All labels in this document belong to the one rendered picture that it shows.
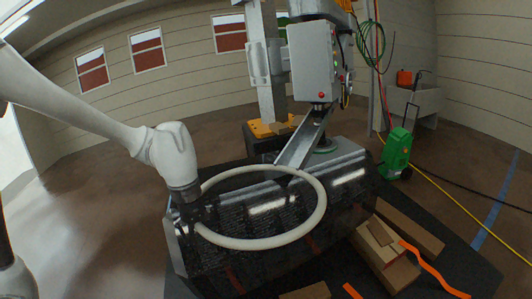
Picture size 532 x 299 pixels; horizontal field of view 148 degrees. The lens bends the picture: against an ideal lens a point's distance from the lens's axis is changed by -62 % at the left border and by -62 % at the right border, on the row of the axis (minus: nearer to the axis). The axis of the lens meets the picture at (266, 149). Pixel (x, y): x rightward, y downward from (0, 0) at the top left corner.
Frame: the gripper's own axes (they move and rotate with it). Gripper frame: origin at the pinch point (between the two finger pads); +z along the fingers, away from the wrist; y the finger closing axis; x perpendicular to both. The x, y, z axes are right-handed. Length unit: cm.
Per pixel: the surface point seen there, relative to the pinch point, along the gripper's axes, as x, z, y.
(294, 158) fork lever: 8, -11, 53
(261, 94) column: 91, -33, 104
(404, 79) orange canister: 21, -43, 371
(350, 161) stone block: -6, -2, 85
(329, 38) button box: 1, -66, 74
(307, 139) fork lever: 11, -16, 66
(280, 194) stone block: 8.4, 4.4, 42.9
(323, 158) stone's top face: 6, -4, 74
